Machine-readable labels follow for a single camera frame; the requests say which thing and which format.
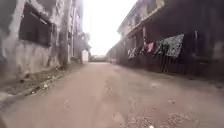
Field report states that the brown dirt road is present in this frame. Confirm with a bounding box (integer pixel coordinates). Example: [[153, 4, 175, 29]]
[[0, 61, 224, 128]]

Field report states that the weathered grey building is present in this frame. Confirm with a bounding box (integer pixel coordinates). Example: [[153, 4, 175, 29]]
[[0, 0, 92, 84]]

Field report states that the dark long building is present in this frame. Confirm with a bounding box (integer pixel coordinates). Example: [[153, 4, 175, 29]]
[[105, 0, 224, 83]]

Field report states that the rubble strip with kerb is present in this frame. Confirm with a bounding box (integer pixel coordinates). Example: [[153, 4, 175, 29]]
[[0, 63, 84, 108]]

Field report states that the hanging laundry row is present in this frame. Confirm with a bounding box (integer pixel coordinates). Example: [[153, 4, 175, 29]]
[[127, 33, 185, 60]]

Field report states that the pole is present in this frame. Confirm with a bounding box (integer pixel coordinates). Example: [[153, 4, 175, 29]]
[[59, 0, 73, 70]]

